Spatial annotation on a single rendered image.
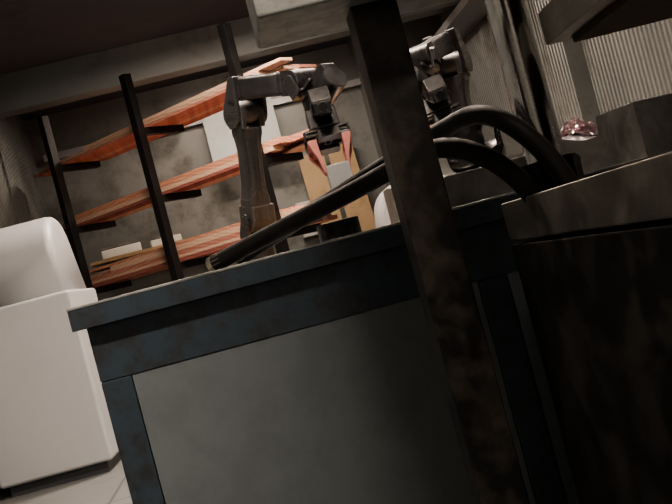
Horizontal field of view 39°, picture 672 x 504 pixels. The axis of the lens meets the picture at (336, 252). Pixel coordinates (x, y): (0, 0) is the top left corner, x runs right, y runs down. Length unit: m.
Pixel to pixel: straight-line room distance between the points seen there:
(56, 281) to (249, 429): 3.63
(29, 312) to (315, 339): 3.66
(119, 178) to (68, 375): 4.50
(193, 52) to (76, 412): 3.54
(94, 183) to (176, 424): 7.88
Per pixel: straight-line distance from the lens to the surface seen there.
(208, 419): 1.57
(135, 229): 9.30
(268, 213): 2.37
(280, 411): 1.56
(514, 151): 1.85
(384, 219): 7.59
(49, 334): 5.09
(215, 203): 9.27
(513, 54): 1.44
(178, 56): 7.70
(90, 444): 5.11
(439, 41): 2.42
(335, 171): 2.00
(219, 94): 6.70
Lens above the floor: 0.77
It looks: level
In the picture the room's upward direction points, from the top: 15 degrees counter-clockwise
